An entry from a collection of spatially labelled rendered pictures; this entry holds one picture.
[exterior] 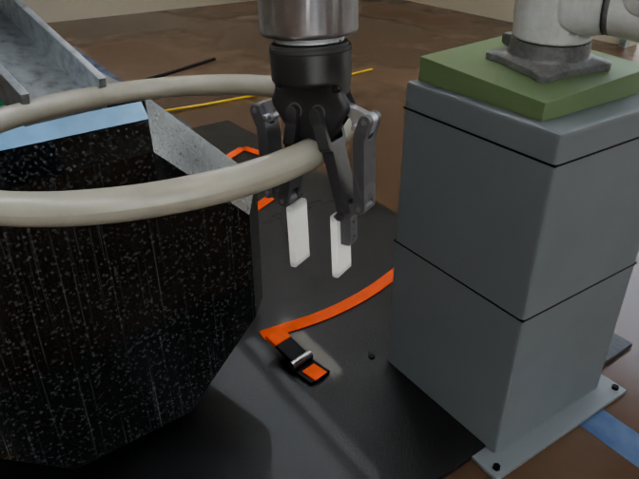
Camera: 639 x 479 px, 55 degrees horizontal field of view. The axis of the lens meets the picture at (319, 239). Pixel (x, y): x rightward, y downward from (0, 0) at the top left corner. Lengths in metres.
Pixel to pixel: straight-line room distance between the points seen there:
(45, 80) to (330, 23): 0.59
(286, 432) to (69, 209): 1.12
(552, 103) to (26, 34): 0.91
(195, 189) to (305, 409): 1.15
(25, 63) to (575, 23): 0.95
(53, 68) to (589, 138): 0.91
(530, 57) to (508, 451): 0.89
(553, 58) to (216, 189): 0.90
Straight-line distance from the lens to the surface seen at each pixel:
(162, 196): 0.52
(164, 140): 1.23
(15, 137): 1.17
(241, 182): 0.54
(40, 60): 1.10
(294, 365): 1.70
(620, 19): 1.26
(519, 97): 1.21
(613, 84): 1.34
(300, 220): 0.65
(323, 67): 0.56
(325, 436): 1.56
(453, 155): 1.32
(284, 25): 0.55
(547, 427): 1.68
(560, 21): 1.29
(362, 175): 0.58
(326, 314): 1.91
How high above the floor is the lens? 1.17
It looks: 30 degrees down
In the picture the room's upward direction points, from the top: straight up
